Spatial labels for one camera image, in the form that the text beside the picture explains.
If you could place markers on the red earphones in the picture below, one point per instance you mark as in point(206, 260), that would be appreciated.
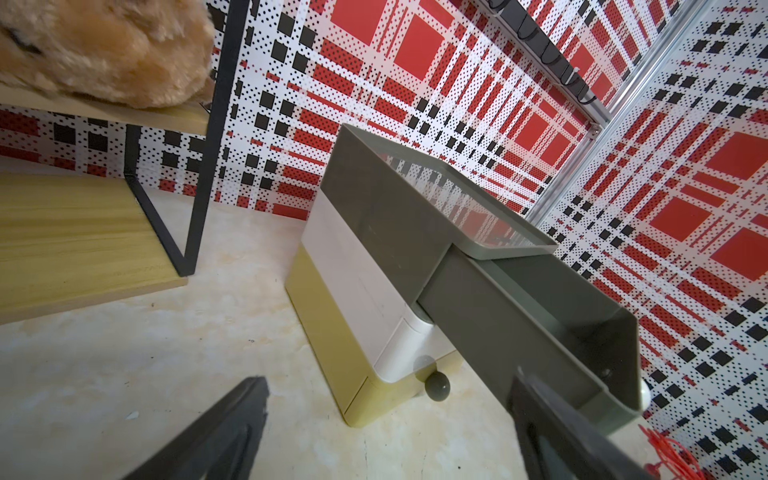
point(672, 456)

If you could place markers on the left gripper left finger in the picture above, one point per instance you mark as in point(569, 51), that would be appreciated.
point(221, 444)

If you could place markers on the three-drawer storage cabinet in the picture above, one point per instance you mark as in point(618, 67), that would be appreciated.
point(409, 209)

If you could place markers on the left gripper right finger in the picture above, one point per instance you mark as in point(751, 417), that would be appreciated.
point(558, 442)

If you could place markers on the wooden three-tier shelf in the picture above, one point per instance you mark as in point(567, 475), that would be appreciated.
point(73, 239)

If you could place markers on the tan plush toy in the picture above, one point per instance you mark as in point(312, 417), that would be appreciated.
point(144, 54)

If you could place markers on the black wall hook rail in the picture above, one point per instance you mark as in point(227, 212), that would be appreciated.
point(529, 34)

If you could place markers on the white drawer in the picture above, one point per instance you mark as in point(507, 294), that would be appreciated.
point(395, 341)

